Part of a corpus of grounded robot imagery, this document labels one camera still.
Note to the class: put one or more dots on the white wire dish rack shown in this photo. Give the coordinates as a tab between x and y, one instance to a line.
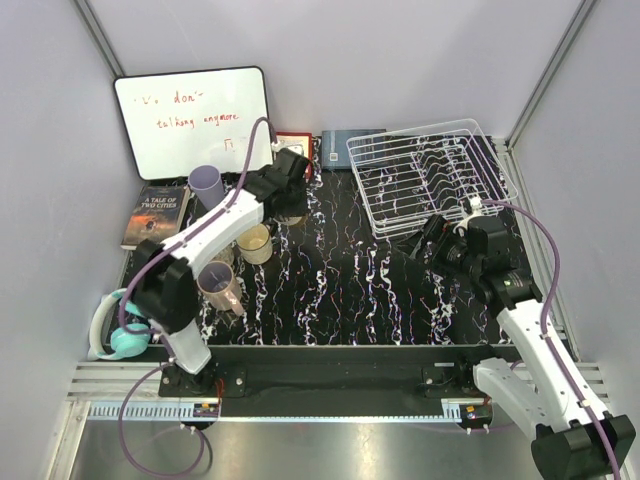
406	176

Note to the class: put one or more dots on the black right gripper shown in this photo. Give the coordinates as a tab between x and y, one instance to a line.
440	231

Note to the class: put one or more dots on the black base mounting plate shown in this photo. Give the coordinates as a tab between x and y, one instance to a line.
287	382

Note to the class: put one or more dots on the pink cup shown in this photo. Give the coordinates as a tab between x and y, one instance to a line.
219	285

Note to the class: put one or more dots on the cream ribbed cup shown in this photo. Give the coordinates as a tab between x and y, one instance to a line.
255	245

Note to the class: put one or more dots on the lavender cup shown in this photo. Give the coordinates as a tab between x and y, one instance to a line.
206	182

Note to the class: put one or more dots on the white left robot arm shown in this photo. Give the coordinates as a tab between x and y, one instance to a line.
164	286

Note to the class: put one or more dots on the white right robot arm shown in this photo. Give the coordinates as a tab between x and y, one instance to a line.
572	433

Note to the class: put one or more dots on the red and cream book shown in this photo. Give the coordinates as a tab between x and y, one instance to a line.
300	142

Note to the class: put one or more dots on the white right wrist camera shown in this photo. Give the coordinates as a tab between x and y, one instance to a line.
471	208

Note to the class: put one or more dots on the dark blue book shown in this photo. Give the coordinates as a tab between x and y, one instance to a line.
334	151

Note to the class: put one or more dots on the A Tale of Two Cities book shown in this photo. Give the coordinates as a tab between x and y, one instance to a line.
157	215

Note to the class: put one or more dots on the white cat-ear headphones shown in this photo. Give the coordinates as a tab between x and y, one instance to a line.
124	344

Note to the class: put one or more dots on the white patterned mug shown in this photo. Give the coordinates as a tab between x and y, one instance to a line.
226	255

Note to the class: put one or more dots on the white dry-erase board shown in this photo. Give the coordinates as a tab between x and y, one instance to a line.
177	122

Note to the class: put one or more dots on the white slotted cable duct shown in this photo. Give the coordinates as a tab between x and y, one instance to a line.
162	411

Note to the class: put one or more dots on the cream and brown cup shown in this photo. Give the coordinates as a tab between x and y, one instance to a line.
292	221

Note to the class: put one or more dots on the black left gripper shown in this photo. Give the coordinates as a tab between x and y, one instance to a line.
300	208

